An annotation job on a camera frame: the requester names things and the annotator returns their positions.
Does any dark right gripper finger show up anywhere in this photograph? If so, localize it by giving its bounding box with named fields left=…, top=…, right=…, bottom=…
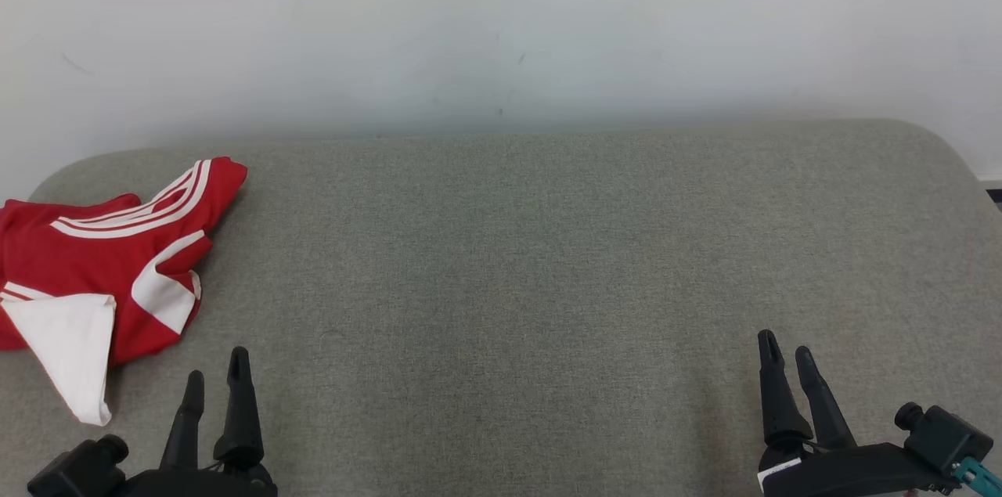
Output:
left=756, top=330, right=815, bottom=450
left=795, top=346, right=859, bottom=452

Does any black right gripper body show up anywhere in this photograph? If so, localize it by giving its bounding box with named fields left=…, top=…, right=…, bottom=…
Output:
left=758, top=442, right=961, bottom=497

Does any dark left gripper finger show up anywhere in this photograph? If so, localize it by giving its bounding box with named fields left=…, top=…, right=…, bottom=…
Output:
left=160, top=370, right=206, bottom=473
left=213, top=347, right=265, bottom=471

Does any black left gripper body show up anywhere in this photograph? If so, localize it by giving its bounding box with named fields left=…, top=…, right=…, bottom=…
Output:
left=117, top=464, right=279, bottom=497

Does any red shirt with white sleeves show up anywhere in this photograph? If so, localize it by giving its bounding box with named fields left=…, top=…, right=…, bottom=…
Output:
left=0, top=157, right=248, bottom=426

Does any grey fabric sofa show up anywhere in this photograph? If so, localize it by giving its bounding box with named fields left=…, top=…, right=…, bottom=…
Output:
left=0, top=118, right=1002, bottom=497

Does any teal right camera connector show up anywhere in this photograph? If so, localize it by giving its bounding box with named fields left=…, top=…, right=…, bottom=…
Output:
left=951, top=456, right=1002, bottom=497

